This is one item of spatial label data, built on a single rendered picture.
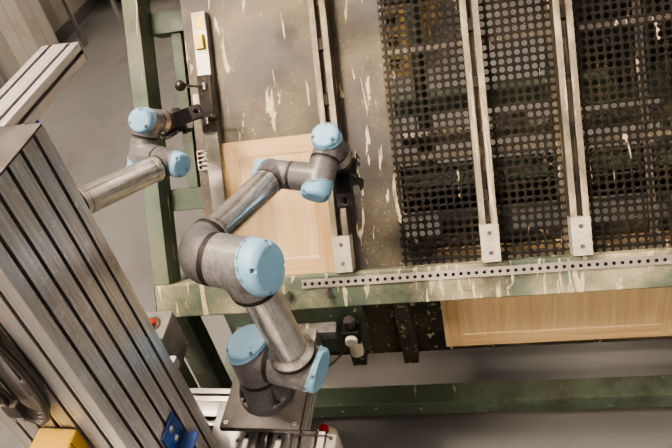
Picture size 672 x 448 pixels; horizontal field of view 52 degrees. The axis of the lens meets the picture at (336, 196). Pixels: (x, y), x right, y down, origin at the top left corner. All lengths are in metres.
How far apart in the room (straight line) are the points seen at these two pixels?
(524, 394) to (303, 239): 1.09
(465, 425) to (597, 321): 0.68
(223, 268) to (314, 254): 1.04
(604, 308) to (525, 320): 0.30
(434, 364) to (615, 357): 0.77
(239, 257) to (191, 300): 1.18
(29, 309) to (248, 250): 0.41
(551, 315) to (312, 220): 1.03
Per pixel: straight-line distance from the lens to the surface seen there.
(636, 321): 2.94
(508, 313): 2.81
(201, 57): 2.50
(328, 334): 2.45
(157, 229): 2.56
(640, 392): 2.94
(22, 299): 1.25
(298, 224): 2.42
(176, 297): 2.57
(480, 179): 2.28
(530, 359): 3.22
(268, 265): 1.41
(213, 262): 1.42
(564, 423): 3.05
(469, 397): 2.89
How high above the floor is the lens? 2.58
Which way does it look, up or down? 38 degrees down
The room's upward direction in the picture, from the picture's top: 14 degrees counter-clockwise
